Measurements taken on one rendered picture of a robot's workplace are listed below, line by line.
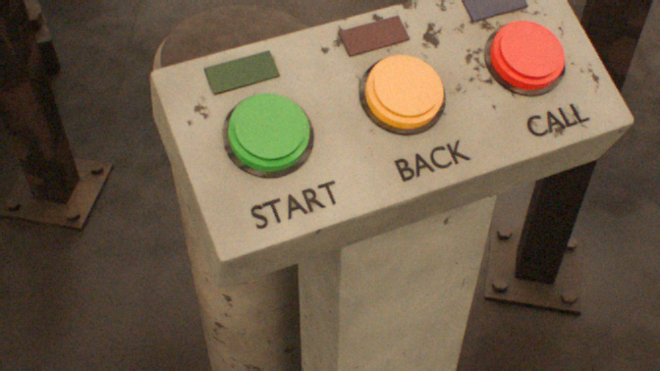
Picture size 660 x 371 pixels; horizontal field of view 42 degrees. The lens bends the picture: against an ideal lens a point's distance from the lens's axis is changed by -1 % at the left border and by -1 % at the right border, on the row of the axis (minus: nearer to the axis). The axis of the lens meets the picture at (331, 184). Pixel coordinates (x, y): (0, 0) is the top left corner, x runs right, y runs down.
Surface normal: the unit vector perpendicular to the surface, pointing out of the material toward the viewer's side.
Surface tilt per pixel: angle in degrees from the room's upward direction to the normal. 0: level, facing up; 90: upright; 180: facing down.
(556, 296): 0
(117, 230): 0
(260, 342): 90
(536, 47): 20
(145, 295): 0
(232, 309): 90
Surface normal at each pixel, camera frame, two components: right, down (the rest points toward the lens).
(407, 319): 0.40, 0.69
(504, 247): 0.01, -0.66
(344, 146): 0.15, -0.38
